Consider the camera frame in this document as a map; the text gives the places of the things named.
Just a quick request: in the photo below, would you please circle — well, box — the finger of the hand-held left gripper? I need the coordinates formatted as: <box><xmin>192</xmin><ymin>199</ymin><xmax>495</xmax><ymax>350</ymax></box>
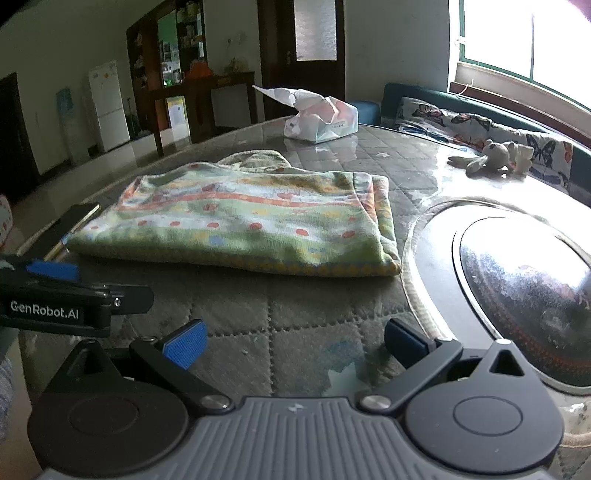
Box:
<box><xmin>93</xmin><ymin>284</ymin><xmax>155</xmax><ymax>315</ymax></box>
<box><xmin>0</xmin><ymin>253</ymin><xmax>93</xmax><ymax>291</ymax></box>

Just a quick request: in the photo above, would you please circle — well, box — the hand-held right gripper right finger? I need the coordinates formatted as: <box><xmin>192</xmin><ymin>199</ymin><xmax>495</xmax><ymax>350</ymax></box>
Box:
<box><xmin>358</xmin><ymin>318</ymin><xmax>539</xmax><ymax>416</ymax></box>

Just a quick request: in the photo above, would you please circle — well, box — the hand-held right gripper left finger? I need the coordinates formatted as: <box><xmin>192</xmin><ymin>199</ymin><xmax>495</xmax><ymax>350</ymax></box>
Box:
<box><xmin>54</xmin><ymin>318</ymin><xmax>235</xmax><ymax>417</ymax></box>

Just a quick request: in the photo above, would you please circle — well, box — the patterned baby towel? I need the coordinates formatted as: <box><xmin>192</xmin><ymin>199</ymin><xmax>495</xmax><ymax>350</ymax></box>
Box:
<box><xmin>67</xmin><ymin>148</ymin><xmax>402</xmax><ymax>278</ymax></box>

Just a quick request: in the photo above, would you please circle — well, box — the black smartphone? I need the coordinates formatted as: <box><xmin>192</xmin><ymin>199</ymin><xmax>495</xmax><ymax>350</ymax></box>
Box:
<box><xmin>18</xmin><ymin>203</ymin><xmax>101</xmax><ymax>261</ymax></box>

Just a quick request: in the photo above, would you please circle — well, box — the water dispenser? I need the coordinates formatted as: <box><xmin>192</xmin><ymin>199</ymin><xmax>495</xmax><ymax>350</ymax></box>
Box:
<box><xmin>56</xmin><ymin>88</ymin><xmax>88</xmax><ymax>164</ymax></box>

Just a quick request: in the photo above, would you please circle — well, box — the white refrigerator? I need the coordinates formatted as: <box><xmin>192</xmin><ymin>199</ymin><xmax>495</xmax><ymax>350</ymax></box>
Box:
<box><xmin>89</xmin><ymin>60</ymin><xmax>131</xmax><ymax>153</ymax></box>

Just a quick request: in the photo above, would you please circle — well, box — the white plush rabbit toy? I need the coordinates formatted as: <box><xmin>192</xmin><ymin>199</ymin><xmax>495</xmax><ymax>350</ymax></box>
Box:
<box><xmin>448</xmin><ymin>138</ymin><xmax>534</xmax><ymax>178</ymax></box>

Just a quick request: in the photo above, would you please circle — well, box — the dark wooden sideboard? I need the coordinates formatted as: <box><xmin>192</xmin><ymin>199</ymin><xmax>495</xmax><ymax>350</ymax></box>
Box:
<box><xmin>150</xmin><ymin>71</ymin><xmax>257</xmax><ymax>155</ymax></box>

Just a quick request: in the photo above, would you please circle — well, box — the butterfly print pillow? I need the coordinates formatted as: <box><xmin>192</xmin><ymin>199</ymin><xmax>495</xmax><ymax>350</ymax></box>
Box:
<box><xmin>396</xmin><ymin>96</ymin><xmax>492</xmax><ymax>145</ymax></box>
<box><xmin>489</xmin><ymin>124</ymin><xmax>574</xmax><ymax>195</ymax></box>

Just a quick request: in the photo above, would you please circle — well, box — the tall wooden cabinet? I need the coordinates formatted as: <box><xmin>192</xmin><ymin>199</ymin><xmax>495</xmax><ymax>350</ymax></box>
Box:
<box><xmin>126</xmin><ymin>0</ymin><xmax>208</xmax><ymax>139</ymax></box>

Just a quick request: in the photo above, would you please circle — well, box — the white tissue pack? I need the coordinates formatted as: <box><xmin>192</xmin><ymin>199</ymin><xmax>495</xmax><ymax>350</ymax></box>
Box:
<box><xmin>252</xmin><ymin>84</ymin><xmax>358</xmax><ymax>144</ymax></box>

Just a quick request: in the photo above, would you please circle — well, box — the teal sofa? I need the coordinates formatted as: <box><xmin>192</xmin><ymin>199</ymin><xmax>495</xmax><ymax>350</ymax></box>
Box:
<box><xmin>348</xmin><ymin>83</ymin><xmax>591</xmax><ymax>204</ymax></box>

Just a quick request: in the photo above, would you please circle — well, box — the dark wooden door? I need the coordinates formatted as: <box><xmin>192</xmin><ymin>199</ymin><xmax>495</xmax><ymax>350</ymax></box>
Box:
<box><xmin>259</xmin><ymin>0</ymin><xmax>347</xmax><ymax>123</ymax></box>

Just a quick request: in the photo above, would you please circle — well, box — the green framed window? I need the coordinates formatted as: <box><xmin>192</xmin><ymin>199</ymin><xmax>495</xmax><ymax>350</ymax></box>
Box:
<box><xmin>448</xmin><ymin>0</ymin><xmax>591</xmax><ymax>116</ymax></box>

